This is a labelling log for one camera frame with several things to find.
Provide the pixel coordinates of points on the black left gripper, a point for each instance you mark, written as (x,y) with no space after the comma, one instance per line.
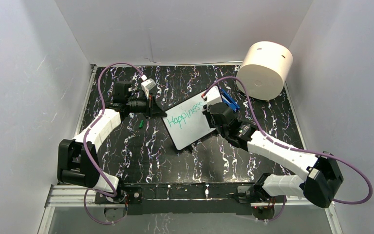
(152,107)

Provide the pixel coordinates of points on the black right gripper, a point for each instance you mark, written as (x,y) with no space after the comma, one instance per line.
(207,113)

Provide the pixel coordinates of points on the green marker cap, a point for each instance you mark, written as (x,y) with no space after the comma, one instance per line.
(141,125)

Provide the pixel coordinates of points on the white whiteboard black frame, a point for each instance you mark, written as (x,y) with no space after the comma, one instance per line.
(186,122)

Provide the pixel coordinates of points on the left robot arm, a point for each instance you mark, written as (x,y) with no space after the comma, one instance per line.
(78,163)

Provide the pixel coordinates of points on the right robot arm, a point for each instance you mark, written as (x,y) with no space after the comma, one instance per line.
(315,177)

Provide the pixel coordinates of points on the cream cylindrical container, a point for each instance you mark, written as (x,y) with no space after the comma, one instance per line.
(264,70)

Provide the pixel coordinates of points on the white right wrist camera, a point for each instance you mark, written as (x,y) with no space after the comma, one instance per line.
(212,96)

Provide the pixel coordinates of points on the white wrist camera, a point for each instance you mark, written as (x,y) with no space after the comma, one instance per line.
(212,96)
(148,86)

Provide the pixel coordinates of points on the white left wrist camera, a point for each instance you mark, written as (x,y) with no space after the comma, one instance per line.
(148,86)

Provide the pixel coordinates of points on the aluminium frame rail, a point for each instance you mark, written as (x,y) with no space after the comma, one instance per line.
(187,208)

